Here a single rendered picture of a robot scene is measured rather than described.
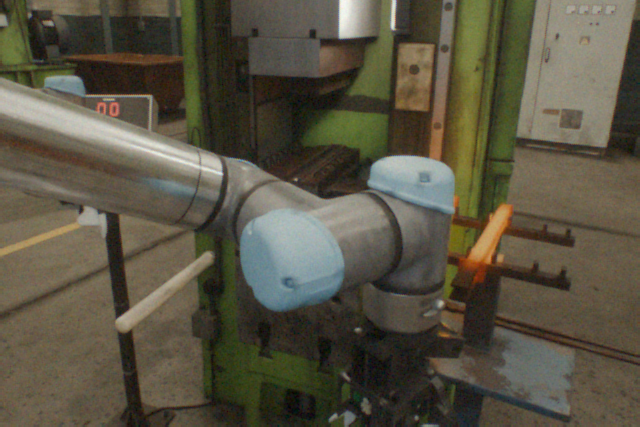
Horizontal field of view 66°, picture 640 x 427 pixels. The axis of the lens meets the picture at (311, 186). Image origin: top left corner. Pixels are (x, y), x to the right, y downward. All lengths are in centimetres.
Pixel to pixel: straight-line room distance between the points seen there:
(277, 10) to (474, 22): 49
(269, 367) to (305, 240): 128
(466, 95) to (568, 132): 514
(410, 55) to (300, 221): 102
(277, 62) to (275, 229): 100
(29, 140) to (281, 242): 18
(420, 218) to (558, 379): 81
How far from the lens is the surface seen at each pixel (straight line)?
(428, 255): 44
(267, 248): 36
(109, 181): 41
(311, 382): 159
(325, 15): 128
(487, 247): 103
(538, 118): 648
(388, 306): 46
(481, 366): 117
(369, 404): 54
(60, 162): 40
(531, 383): 116
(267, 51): 134
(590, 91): 640
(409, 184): 41
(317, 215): 37
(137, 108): 151
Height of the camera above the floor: 141
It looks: 18 degrees down
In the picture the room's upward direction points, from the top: 1 degrees clockwise
